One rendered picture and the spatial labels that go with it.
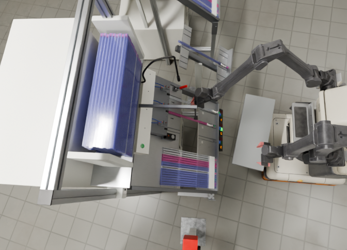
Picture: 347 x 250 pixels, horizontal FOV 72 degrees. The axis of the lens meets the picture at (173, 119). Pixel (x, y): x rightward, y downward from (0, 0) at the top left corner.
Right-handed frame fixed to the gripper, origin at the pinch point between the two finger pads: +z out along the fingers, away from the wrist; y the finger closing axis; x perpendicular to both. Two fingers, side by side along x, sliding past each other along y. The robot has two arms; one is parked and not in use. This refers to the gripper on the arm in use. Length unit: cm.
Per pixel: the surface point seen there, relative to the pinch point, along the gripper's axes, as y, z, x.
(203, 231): 94, 66, 69
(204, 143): 25.1, 4.7, 16.0
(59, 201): 63, -43, -86
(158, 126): 22.9, -5.8, -30.7
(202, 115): 5.2, 3.4, 13.3
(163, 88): -0.5, -8.3, -29.5
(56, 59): 9, -22, -91
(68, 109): 37, -47, -88
